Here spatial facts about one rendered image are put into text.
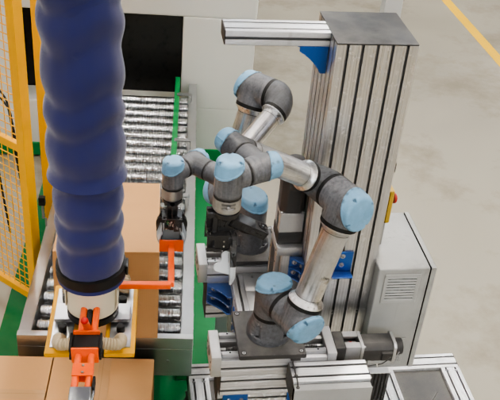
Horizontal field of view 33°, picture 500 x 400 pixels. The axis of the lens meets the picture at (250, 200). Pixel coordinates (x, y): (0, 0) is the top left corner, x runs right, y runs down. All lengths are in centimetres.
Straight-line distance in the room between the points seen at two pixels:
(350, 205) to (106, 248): 76
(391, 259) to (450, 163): 320
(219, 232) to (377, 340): 94
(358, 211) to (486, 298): 256
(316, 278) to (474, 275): 259
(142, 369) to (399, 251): 113
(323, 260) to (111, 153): 70
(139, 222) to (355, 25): 131
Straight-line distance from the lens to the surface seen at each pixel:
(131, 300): 299
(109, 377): 340
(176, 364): 355
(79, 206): 254
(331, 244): 252
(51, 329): 291
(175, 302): 373
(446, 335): 462
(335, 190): 248
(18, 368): 347
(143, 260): 325
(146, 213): 350
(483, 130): 666
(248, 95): 308
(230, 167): 211
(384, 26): 263
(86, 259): 265
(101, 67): 230
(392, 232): 309
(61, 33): 226
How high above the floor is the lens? 298
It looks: 34 degrees down
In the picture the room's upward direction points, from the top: 5 degrees clockwise
